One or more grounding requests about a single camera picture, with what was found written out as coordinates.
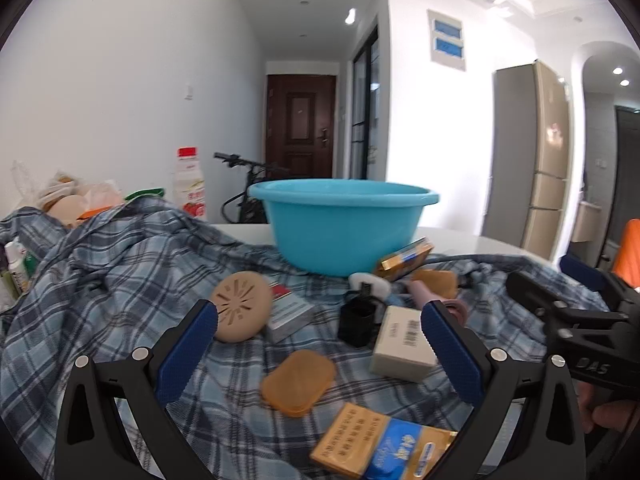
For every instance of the blue plaid cloth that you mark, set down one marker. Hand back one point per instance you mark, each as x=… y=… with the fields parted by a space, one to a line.
x=125 y=285

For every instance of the light blue plastic basin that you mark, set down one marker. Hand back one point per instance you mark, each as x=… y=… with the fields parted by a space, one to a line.
x=340 y=230

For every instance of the beige refrigerator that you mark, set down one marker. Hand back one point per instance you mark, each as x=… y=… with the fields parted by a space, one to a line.
x=545 y=160

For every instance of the white and green bottle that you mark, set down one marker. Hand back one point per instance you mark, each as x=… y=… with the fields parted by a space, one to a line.
x=16 y=265

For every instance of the person's right hand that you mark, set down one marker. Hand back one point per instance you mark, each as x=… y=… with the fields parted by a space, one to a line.
x=605 y=415

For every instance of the round tan slotted disc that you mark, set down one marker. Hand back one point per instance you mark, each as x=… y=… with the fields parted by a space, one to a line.
x=240 y=305

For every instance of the pale cardboard box with barcode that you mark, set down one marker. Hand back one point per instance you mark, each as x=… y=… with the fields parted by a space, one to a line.
x=400 y=350

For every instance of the plastic bag of food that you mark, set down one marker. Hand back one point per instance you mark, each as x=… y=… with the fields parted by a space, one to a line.
x=60 y=200

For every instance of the pink cup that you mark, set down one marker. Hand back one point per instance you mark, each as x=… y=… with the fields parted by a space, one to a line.
x=422 y=292

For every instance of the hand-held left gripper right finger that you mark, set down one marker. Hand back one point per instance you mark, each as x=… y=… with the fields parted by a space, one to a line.
x=450 y=355

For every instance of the black framed glass door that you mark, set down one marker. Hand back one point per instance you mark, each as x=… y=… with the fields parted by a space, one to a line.
x=362 y=110

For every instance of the orange chair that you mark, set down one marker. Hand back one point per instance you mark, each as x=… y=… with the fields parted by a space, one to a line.
x=629 y=252

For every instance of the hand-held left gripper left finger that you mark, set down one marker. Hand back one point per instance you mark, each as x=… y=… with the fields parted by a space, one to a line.
x=187 y=355

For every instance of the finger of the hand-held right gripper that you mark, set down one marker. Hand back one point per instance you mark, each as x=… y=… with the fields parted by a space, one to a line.
x=585 y=270
x=535 y=295

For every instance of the dark brown entrance door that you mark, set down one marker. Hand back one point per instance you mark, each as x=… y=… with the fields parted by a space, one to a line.
x=300 y=125

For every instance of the white sink cabinet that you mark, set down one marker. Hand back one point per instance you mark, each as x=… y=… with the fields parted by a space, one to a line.
x=586 y=222

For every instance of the red and white cigarette pack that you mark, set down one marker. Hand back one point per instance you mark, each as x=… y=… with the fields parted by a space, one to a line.
x=290 y=315

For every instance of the amber translucent rounded pad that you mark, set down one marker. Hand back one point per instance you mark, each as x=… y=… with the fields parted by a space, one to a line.
x=437 y=282
x=297 y=382

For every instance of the red capped drink bottle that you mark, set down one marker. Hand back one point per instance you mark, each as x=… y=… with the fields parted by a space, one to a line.
x=190 y=185

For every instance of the gold and blue cigarette pack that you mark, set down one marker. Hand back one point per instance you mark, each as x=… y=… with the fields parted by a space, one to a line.
x=375 y=445
x=402 y=260

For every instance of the small black container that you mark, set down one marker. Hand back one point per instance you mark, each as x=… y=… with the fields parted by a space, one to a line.
x=357 y=322

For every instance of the black bicycle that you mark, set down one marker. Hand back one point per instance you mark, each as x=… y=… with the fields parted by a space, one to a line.
x=255 y=195

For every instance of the white electrical panel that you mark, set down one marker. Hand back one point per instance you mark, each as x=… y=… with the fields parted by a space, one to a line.
x=446 y=40

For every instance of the white light switch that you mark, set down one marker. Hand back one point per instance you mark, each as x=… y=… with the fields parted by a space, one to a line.
x=188 y=91

